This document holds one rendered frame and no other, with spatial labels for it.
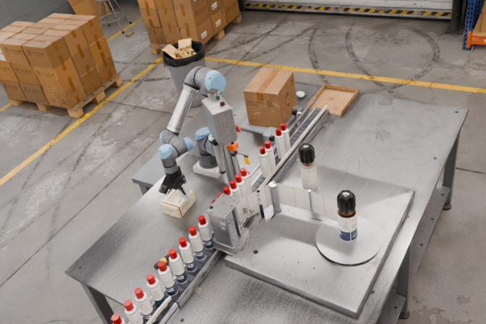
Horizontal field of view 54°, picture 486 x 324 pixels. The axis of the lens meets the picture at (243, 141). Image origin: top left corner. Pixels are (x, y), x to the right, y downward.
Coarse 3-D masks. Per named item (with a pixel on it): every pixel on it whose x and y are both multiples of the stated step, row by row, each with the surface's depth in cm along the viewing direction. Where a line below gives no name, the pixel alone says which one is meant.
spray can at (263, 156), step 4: (260, 148) 263; (264, 148) 263; (260, 152) 264; (264, 152) 264; (260, 156) 265; (264, 156) 264; (260, 160) 266; (264, 160) 266; (268, 160) 268; (260, 164) 269; (264, 164) 267; (268, 164) 269; (264, 168) 269; (268, 168) 270; (264, 172) 271; (268, 172) 271; (264, 176) 273
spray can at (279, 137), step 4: (280, 128) 276; (276, 132) 275; (280, 132) 275; (276, 136) 276; (280, 136) 276; (276, 140) 277; (280, 140) 276; (276, 144) 279; (280, 144) 278; (284, 144) 280; (280, 148) 280; (284, 148) 281; (280, 152) 282; (284, 152) 282; (280, 156) 284
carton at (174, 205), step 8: (176, 192) 273; (192, 192) 272; (168, 200) 268; (176, 200) 267; (184, 200) 266; (192, 200) 273; (168, 208) 266; (176, 208) 262; (184, 208) 268; (176, 216) 266
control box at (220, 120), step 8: (208, 104) 234; (216, 104) 232; (208, 112) 232; (216, 112) 226; (224, 112) 227; (208, 120) 239; (216, 120) 228; (224, 120) 229; (232, 120) 231; (208, 128) 248; (216, 128) 230; (224, 128) 232; (232, 128) 233; (216, 136) 235; (224, 136) 234; (232, 136) 236; (224, 144) 236
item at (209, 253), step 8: (312, 112) 320; (312, 120) 312; (304, 128) 307; (312, 128) 306; (296, 136) 301; (304, 136) 300; (280, 160) 285; (280, 168) 279; (272, 176) 274; (256, 184) 271; (208, 256) 234; (200, 264) 231; (184, 288) 221; (168, 296) 219; (176, 296) 218
